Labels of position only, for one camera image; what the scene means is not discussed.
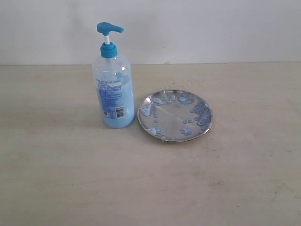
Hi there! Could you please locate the blue pump soap bottle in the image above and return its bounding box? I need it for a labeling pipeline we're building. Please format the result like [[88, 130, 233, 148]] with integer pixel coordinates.
[[92, 22, 135, 129]]

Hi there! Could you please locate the round steel plate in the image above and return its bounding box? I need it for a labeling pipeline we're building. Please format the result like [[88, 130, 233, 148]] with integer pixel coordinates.
[[137, 89, 213, 142]]

